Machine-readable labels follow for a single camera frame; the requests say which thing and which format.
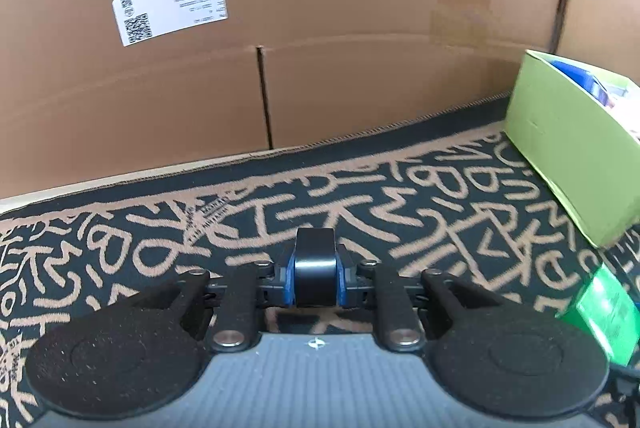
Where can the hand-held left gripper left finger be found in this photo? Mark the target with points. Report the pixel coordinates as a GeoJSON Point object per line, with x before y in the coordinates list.
{"type": "Point", "coordinates": [290, 283]}

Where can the blue small pack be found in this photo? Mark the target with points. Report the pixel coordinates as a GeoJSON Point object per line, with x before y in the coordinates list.
{"type": "Point", "coordinates": [575, 72]}

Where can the white shipping label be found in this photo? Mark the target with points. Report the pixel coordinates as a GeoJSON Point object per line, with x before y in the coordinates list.
{"type": "Point", "coordinates": [170, 3]}

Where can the green strawberry-print small box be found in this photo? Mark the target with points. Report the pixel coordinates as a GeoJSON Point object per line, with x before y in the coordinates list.
{"type": "Point", "coordinates": [600, 313]}

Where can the black tape roll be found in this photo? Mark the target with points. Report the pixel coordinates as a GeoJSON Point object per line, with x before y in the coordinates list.
{"type": "Point", "coordinates": [315, 268]}

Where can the black letter-print mat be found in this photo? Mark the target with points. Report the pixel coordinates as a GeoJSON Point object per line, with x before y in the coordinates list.
{"type": "Point", "coordinates": [450, 208]}

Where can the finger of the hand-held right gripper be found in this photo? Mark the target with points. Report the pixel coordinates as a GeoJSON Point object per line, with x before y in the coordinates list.
{"type": "Point", "coordinates": [625, 375]}

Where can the green cardboard shoebox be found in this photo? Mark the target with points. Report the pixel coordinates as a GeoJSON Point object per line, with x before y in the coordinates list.
{"type": "Point", "coordinates": [560, 143]}

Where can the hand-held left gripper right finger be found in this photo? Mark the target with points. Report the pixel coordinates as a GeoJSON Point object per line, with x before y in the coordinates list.
{"type": "Point", "coordinates": [341, 283]}

